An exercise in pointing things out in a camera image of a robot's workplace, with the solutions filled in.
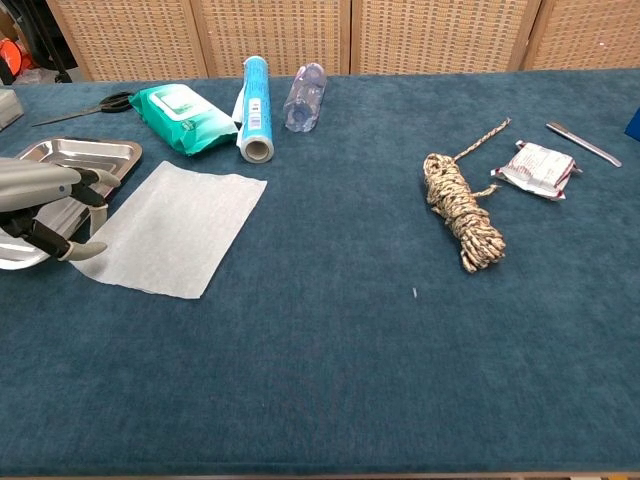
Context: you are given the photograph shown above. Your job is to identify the orange object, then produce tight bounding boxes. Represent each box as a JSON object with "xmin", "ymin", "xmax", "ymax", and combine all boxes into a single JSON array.
[{"xmin": 0, "ymin": 38, "xmax": 32, "ymax": 76}]

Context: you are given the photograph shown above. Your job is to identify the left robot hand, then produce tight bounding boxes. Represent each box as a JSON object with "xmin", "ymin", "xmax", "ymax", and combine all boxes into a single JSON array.
[{"xmin": 0, "ymin": 157, "xmax": 123, "ymax": 263}]

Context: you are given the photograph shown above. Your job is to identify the white red snack packet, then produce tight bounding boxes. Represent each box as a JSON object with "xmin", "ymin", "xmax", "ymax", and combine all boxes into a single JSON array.
[{"xmin": 490, "ymin": 139, "xmax": 584, "ymax": 202}]

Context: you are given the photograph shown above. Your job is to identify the silver metal tray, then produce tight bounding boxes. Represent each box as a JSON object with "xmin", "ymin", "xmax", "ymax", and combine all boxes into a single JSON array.
[{"xmin": 0, "ymin": 138, "xmax": 144, "ymax": 271}]

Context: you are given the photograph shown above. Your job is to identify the blue cling film roll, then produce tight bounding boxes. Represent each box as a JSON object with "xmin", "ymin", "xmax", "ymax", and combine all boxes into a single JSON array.
[{"xmin": 235, "ymin": 55, "xmax": 277, "ymax": 164}]

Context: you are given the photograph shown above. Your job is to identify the green wet wipes pack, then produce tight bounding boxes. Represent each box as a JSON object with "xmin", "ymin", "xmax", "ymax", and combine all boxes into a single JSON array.
[{"xmin": 128, "ymin": 83, "xmax": 240, "ymax": 158}]

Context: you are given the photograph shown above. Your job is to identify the black tripod stand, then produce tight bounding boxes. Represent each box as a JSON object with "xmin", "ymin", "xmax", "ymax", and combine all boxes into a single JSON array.
[{"xmin": 24, "ymin": 0, "xmax": 76, "ymax": 85}]

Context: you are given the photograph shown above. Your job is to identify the black-handled scissors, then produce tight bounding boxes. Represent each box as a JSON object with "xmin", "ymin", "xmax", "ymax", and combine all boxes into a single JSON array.
[{"xmin": 32, "ymin": 91, "xmax": 136, "ymax": 128}]

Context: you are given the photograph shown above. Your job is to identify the white paper sheet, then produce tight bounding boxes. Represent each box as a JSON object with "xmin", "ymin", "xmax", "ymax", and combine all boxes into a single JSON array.
[{"xmin": 69, "ymin": 159, "xmax": 269, "ymax": 301}]

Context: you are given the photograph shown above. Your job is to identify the beige braided rope bundle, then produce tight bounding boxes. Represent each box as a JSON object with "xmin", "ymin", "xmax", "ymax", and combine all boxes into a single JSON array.
[{"xmin": 422, "ymin": 116, "xmax": 513, "ymax": 274}]

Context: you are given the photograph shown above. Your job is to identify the clear plastic water bottle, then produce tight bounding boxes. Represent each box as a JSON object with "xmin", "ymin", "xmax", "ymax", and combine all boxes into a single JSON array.
[{"xmin": 282, "ymin": 62, "xmax": 329, "ymax": 134}]

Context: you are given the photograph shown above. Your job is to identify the teal table cloth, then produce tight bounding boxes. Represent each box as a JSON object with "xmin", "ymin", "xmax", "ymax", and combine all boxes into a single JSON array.
[{"xmin": 0, "ymin": 68, "xmax": 640, "ymax": 476}]

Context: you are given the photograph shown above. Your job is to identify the wicker folding screen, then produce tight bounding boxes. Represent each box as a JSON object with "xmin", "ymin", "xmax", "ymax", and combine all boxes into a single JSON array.
[{"xmin": 45, "ymin": 0, "xmax": 640, "ymax": 83}]

